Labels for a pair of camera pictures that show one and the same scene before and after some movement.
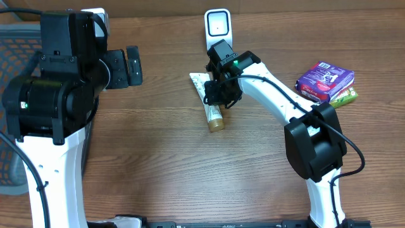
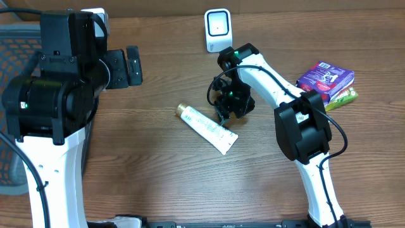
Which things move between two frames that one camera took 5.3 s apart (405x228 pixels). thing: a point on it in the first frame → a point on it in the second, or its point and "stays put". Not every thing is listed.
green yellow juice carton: (345, 97) stays put
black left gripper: (115, 63) stays put
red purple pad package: (323, 81) stays put
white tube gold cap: (213, 113) → (209, 130)
